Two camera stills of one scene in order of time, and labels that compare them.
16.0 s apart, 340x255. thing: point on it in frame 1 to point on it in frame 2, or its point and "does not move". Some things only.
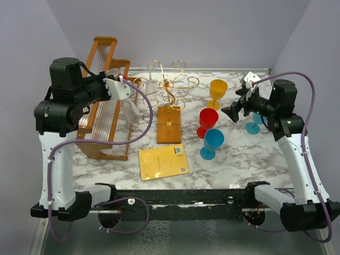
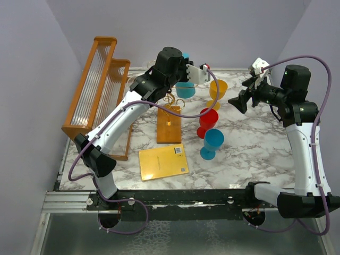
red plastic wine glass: (208, 117) does not move
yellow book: (163, 161) does not move
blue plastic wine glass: (253, 127) to (185, 90)
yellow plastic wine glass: (218, 88) does not move
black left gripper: (99, 77) to (183, 64)
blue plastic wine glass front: (213, 139) does not move
